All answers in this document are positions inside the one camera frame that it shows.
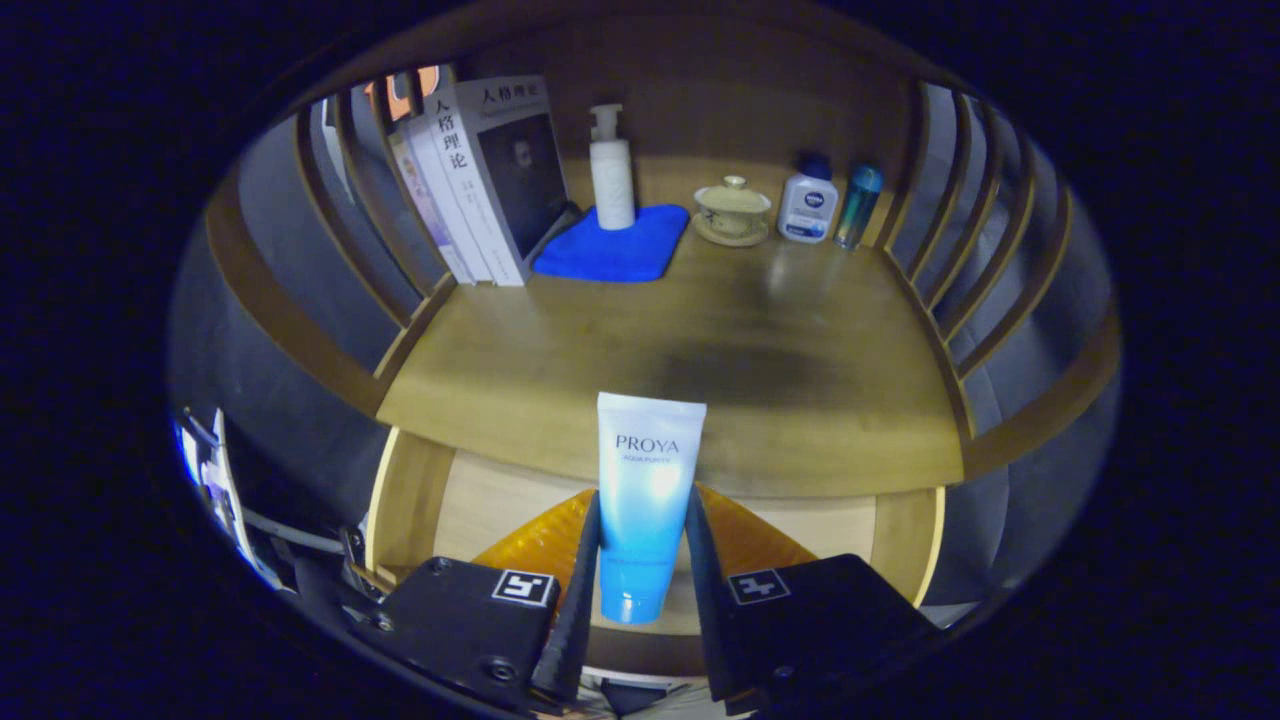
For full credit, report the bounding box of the wooden countertop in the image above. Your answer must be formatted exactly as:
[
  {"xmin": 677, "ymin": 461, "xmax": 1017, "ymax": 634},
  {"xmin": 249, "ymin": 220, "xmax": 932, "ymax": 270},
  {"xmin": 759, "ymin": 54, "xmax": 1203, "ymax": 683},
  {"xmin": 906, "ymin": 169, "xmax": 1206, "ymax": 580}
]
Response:
[{"xmin": 378, "ymin": 205, "xmax": 966, "ymax": 499}]

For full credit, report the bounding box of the white book with dark cover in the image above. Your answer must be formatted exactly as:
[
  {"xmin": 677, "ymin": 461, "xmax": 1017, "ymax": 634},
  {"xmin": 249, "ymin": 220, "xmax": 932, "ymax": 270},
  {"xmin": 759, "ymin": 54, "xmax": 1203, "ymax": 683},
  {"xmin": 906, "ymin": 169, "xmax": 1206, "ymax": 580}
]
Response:
[{"xmin": 455, "ymin": 75, "xmax": 571, "ymax": 288}]

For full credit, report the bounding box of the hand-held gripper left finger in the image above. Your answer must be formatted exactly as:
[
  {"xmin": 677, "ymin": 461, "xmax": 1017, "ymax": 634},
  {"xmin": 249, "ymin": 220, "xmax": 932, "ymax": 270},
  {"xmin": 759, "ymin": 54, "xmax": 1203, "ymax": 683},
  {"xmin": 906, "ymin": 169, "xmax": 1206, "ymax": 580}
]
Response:
[{"xmin": 375, "ymin": 488, "xmax": 603, "ymax": 713}]

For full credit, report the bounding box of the blue folded cloth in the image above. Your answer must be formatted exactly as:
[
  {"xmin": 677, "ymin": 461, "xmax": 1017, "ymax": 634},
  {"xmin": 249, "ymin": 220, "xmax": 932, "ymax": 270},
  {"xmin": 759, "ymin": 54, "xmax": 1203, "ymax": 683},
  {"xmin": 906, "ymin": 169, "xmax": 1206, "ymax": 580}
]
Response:
[{"xmin": 531, "ymin": 204, "xmax": 692, "ymax": 284}]

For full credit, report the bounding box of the white lotion bottle blue cap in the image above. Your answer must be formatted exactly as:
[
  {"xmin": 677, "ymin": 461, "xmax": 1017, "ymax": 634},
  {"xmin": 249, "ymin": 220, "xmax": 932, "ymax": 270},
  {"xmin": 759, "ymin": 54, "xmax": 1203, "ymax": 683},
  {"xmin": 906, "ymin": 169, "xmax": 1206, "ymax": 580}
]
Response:
[{"xmin": 777, "ymin": 152, "xmax": 840, "ymax": 244}]

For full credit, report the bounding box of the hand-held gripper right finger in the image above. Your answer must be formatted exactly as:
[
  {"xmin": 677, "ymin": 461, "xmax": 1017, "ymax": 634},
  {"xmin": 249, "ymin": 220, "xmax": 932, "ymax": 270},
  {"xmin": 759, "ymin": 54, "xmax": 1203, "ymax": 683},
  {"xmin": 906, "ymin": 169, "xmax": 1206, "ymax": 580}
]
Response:
[{"xmin": 683, "ymin": 484, "xmax": 946, "ymax": 713}]

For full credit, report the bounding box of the wooden drawer with black knob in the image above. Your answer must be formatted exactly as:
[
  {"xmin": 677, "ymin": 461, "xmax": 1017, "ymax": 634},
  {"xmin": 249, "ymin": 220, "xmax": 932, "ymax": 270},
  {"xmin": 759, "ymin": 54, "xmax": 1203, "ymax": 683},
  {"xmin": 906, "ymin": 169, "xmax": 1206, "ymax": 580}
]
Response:
[{"xmin": 363, "ymin": 425, "xmax": 946, "ymax": 681}]

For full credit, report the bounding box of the beige lidded ceramic teacup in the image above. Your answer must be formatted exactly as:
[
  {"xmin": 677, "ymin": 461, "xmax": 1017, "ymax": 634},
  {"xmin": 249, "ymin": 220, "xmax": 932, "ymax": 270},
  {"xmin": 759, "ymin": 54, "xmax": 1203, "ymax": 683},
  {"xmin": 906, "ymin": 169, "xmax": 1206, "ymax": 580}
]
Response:
[{"xmin": 692, "ymin": 176, "xmax": 773, "ymax": 248}]

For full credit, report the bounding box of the teal bottle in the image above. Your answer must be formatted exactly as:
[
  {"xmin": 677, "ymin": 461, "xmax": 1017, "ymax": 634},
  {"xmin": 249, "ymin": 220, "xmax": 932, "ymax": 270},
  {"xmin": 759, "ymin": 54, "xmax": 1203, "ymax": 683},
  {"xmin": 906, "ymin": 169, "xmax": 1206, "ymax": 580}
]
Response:
[{"xmin": 834, "ymin": 165, "xmax": 885, "ymax": 251}]

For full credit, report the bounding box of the white pump bottle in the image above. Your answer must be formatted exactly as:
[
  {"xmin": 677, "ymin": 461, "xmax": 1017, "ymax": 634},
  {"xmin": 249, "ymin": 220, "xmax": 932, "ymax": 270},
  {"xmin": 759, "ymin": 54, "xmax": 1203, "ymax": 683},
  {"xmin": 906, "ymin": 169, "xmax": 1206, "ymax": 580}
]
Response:
[{"xmin": 588, "ymin": 103, "xmax": 637, "ymax": 232}]

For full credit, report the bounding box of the blue white cosmetic tube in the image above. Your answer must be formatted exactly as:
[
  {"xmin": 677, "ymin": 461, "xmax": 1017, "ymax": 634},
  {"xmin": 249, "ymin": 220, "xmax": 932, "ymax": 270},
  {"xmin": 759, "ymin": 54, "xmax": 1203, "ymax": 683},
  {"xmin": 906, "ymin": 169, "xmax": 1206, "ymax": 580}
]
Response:
[{"xmin": 596, "ymin": 391, "xmax": 708, "ymax": 626}]

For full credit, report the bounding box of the lilac book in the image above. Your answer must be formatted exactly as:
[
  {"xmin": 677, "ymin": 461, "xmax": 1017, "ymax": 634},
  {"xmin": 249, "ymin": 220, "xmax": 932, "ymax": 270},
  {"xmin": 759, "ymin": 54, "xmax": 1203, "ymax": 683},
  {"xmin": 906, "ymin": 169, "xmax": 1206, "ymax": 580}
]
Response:
[{"xmin": 388, "ymin": 125, "xmax": 476, "ymax": 286}]

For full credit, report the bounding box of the wooden cabinet with slatted shelf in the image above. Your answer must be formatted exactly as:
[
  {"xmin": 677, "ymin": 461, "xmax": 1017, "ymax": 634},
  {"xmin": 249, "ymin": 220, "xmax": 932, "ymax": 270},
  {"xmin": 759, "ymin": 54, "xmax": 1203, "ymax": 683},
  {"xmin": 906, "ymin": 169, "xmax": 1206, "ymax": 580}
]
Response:
[{"xmin": 195, "ymin": 0, "xmax": 1126, "ymax": 501}]

